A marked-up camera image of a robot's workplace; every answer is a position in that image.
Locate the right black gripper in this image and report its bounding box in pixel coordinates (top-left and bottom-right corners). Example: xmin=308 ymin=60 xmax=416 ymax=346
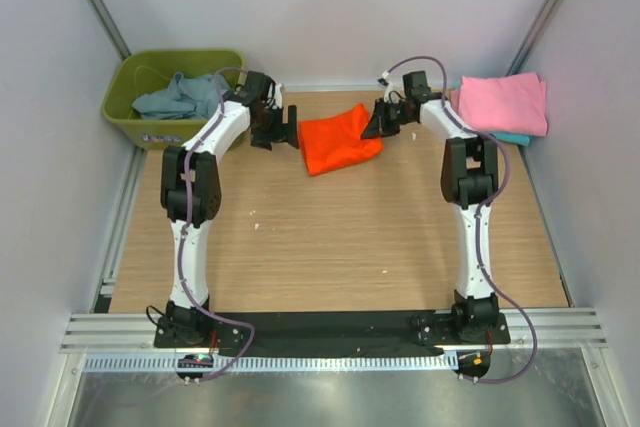
xmin=363 ymin=97 xmax=415 ymax=140

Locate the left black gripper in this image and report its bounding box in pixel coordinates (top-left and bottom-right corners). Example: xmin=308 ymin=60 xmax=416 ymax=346
xmin=252 ymin=104 xmax=299 ymax=151

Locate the orange t shirt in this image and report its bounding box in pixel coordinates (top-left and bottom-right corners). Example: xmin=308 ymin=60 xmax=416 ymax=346
xmin=298 ymin=104 xmax=384 ymax=176

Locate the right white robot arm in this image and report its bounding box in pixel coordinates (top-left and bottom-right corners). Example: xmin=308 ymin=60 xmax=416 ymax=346
xmin=361 ymin=71 xmax=499 ymax=343

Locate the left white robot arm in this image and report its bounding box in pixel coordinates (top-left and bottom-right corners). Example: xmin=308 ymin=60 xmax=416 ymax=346
xmin=154 ymin=71 xmax=299 ymax=348

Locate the light blue t shirt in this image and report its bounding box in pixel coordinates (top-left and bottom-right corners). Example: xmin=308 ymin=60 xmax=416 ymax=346
xmin=132 ymin=72 xmax=231 ymax=121

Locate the folded pink t shirt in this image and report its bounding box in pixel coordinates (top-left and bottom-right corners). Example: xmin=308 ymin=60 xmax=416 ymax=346
xmin=451 ymin=73 xmax=548 ymax=137

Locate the folded teal t shirt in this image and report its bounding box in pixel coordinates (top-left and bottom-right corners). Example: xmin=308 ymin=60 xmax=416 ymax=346
xmin=490 ymin=132 xmax=531 ymax=147

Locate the olive green plastic bin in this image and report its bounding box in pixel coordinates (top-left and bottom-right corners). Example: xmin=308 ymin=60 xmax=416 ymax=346
xmin=101 ymin=49 xmax=244 ymax=150

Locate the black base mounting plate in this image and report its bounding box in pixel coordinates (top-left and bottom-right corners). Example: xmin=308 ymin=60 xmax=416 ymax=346
xmin=154 ymin=310 xmax=511 ymax=359

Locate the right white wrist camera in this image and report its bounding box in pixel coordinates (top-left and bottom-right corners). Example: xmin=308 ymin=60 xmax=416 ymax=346
xmin=377 ymin=71 xmax=404 ymax=102

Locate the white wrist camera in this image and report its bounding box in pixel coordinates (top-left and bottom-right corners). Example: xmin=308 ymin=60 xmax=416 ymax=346
xmin=377 ymin=71 xmax=404 ymax=102
xmin=266 ymin=83 xmax=284 ymax=109

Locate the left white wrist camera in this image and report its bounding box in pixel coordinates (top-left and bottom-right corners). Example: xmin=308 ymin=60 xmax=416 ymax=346
xmin=266 ymin=83 xmax=284 ymax=109

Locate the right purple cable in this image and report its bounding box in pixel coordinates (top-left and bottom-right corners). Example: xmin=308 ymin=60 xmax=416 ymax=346
xmin=382 ymin=55 xmax=539 ymax=386

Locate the purple cable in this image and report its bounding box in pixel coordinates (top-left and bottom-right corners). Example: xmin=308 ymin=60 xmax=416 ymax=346
xmin=178 ymin=66 xmax=257 ymax=382
xmin=382 ymin=55 xmax=539 ymax=386

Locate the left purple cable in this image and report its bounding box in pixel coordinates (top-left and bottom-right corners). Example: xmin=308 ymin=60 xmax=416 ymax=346
xmin=178 ymin=66 xmax=257 ymax=382

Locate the slotted cable duct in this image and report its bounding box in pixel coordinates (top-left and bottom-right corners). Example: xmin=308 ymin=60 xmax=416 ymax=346
xmin=83 ymin=352 xmax=458 ymax=374

